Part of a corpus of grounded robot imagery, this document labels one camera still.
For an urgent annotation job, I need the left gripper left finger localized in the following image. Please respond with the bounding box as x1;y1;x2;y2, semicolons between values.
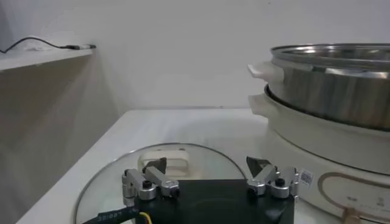
121;156;180;208

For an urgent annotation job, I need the white side table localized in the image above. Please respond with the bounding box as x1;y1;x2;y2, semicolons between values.
0;47;94;72

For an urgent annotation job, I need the round glass pot lid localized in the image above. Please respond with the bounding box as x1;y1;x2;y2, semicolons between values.
73;142;247;224

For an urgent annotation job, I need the stainless steel steamer basket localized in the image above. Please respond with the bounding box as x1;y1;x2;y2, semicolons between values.
247;43;390;132

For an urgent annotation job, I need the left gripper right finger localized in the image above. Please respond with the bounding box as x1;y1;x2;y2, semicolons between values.
246;156;300;200

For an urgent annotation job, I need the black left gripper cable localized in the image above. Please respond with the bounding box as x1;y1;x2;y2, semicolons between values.
81;206;153;224

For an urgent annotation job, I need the black cable with usb plug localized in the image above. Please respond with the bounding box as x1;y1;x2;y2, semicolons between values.
0;36;97;54

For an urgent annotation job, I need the cream electric cooking pot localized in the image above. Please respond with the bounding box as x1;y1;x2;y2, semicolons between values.
248;85;390;224

